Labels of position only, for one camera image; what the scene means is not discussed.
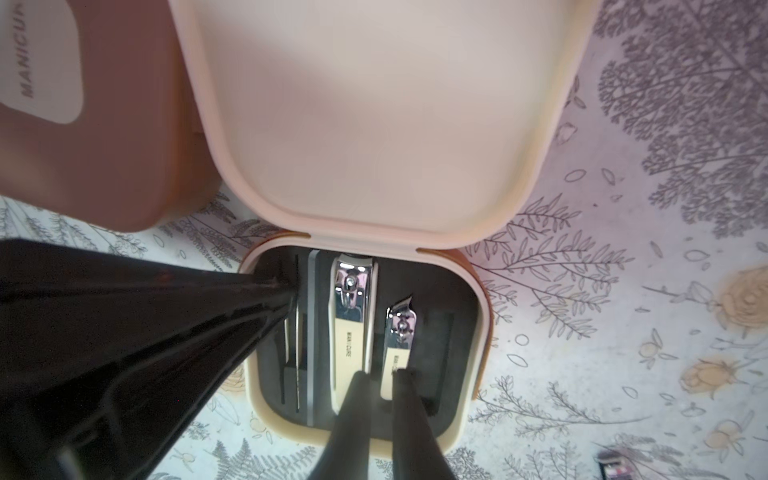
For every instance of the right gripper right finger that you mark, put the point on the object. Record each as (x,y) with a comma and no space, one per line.
(416,453)

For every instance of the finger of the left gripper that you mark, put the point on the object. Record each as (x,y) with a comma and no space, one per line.
(66,312)
(120,420)

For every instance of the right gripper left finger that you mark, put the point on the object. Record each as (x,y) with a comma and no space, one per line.
(346,455)

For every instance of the small silver nail tool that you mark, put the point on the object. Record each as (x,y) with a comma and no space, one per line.
(401,320)

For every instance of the cream nail clipper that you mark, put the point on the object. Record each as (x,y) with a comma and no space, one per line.
(351,316)

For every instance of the black tray cream case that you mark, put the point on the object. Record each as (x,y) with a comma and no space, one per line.
(287,379)

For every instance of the small nail clipper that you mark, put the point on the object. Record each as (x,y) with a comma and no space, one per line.
(615,465)

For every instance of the cream case lid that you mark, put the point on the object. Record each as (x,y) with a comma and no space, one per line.
(415,123)

